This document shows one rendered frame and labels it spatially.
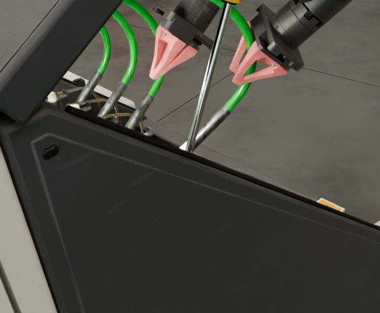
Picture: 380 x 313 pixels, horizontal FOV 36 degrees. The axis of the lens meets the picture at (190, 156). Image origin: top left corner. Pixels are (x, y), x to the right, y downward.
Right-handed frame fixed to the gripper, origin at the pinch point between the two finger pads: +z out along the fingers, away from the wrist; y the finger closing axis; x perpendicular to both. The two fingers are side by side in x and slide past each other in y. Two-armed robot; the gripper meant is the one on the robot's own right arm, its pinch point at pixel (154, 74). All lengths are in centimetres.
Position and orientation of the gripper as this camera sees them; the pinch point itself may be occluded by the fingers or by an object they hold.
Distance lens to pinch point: 91.9
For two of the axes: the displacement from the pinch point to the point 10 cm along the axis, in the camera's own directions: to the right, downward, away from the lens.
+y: -7.0, -3.7, -6.2
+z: -5.5, 8.2, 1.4
